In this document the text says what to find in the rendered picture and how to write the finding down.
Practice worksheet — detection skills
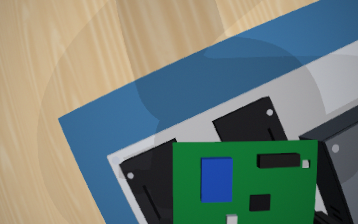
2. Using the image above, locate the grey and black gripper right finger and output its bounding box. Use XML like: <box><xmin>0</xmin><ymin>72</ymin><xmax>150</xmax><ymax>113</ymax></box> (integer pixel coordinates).
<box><xmin>313</xmin><ymin>211</ymin><xmax>340</xmax><ymax>224</ymax></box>

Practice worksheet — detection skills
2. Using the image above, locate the green circuit board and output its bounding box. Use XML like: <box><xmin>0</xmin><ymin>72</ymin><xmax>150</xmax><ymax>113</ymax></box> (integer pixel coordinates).
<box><xmin>173</xmin><ymin>140</ymin><xmax>318</xmax><ymax>224</ymax></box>

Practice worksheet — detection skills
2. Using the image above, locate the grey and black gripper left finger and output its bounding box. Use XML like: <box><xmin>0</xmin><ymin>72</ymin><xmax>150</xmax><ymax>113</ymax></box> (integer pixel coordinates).
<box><xmin>159</xmin><ymin>218</ymin><xmax>173</xmax><ymax>224</ymax></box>

